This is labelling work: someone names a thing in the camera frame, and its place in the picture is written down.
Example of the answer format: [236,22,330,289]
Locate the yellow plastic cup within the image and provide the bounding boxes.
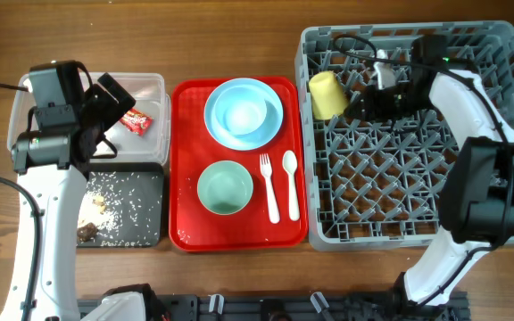
[309,71,348,120]

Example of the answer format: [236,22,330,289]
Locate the red serving tray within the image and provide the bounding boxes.
[169,76,308,252]

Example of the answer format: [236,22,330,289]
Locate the white plastic spoon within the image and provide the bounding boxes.
[282,150,300,221]

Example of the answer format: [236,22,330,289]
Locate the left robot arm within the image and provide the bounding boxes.
[0,61,136,320]

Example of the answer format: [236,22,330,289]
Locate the grey dishwasher rack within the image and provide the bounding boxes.
[294,21,514,251]

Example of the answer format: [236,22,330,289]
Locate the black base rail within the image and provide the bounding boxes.
[78,291,470,321]

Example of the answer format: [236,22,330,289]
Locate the rice and food scraps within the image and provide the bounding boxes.
[76,171,162,248]

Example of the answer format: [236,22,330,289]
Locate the green bowl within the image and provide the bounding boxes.
[197,160,253,216]

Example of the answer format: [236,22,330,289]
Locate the red snack wrapper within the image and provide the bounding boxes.
[120,109,153,136]

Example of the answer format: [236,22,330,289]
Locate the light blue bowl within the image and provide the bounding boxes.
[214,86,267,136]

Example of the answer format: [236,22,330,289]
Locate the clear plastic waste bin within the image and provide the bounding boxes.
[6,72,171,165]

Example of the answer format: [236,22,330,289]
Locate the light blue plate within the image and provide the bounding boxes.
[203,78,284,151]

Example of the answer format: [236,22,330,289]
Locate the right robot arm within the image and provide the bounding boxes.
[344,35,514,314]

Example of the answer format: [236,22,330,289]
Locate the white plastic fork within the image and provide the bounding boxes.
[260,153,280,224]

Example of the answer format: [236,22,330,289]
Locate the black food waste tray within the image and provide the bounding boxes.
[73,161,165,249]

